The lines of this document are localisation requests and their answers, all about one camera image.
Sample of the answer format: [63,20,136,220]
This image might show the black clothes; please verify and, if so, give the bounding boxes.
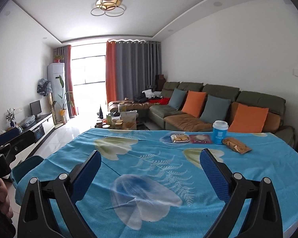
[134,94,152,103]

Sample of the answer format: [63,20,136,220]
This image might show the tall leafy potted plant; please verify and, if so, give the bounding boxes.
[52,76,74,124]

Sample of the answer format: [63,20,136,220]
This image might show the clear cracker packet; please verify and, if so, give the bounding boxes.
[170,134,190,143]

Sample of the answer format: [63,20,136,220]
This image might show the orange cushion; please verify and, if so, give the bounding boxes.
[181,90,207,118]
[228,103,269,133]

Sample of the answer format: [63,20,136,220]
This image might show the grey-blue cushion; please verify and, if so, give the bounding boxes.
[200,94,231,124]
[168,88,187,110]

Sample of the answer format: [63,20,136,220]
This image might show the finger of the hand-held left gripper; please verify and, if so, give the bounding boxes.
[0,128,20,147]
[5,130,36,159]

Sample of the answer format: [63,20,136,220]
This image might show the black monitor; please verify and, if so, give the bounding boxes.
[30,100,43,119]

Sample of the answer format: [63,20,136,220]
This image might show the cluttered coffee table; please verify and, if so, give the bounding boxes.
[94,103,149,131]

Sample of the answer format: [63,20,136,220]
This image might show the golden snack packet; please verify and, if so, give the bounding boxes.
[222,137,252,154]

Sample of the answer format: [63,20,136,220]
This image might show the clear plastic bag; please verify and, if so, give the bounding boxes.
[21,115,36,128]

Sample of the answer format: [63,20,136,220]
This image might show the white and black TV cabinet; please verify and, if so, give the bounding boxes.
[0,113,55,176]

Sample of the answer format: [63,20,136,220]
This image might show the brown cardboard boxes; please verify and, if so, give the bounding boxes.
[155,74,165,91]

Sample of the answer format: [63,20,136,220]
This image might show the bright balcony window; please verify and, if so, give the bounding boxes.
[71,43,107,114]

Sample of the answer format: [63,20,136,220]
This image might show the white standing air conditioner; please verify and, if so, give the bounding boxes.
[47,63,65,119]

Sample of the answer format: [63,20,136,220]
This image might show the wide orange and grey curtain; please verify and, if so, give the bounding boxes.
[105,40,162,102]

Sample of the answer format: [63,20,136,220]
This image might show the red cloth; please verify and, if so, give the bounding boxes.
[149,97,171,106]

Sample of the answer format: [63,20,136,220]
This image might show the pink flat packet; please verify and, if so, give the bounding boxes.
[189,134,213,144]

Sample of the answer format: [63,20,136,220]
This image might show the flower vase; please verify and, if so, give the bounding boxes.
[5,108,16,128]

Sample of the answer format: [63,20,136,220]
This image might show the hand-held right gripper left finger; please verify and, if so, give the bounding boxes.
[17,150,102,238]

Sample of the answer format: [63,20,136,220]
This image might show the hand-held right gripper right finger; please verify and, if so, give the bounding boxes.
[199,148,283,238]

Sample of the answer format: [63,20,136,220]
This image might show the white cloth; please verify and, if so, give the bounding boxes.
[143,89,162,98]

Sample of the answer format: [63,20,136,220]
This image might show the blue paper cup white lid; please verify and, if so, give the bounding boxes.
[212,120,229,145]

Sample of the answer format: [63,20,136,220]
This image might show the person's left hand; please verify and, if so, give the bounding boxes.
[0,181,14,219]

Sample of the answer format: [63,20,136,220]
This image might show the blue floral tablecloth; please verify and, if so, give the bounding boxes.
[15,128,298,238]

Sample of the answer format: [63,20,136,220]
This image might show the teal plastic trash bin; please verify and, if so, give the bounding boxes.
[11,155,45,189]

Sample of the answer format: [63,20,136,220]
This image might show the olive green sofa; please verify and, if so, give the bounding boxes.
[108,81,296,147]

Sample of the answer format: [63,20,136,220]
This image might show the narrow orange and grey curtain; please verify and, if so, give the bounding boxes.
[55,45,78,116]

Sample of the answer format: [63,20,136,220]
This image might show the fan with blue cover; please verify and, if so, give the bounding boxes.
[37,78,52,97]

